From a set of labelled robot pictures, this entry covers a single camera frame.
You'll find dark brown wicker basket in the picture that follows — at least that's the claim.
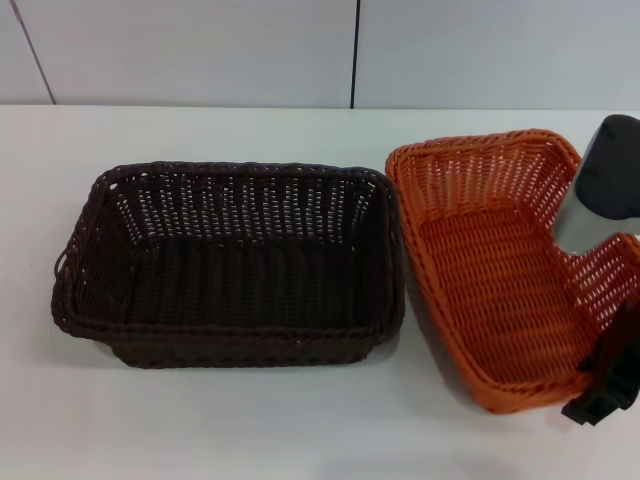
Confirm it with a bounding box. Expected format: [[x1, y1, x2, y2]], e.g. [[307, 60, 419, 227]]
[[50, 160, 407, 370]]

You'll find orange wicker basket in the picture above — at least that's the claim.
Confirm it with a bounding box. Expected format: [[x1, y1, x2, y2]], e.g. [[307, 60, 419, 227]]
[[384, 128, 640, 416]]

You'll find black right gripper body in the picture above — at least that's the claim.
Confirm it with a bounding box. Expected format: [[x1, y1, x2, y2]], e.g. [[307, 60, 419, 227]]
[[579, 299, 640, 401]]

